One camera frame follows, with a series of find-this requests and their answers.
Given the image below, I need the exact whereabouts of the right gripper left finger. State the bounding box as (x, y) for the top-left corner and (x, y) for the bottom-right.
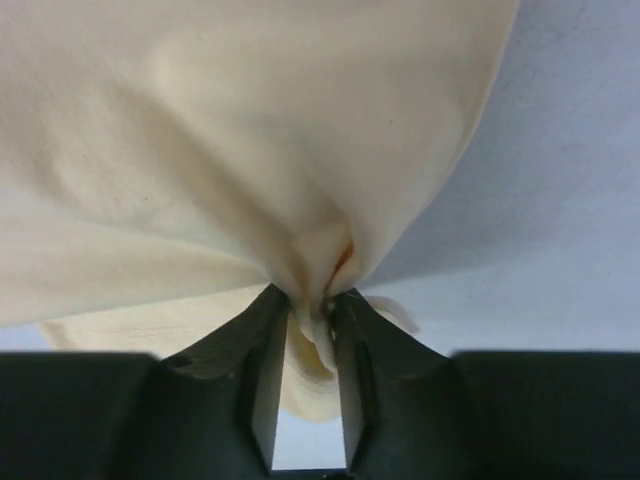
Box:
(144, 286), (289, 479)

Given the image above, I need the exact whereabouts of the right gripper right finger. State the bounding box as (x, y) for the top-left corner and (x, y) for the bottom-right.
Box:
(331, 291), (465, 479)

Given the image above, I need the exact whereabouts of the beige t shirt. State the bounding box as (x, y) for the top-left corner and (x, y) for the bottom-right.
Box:
(1, 1), (518, 422)

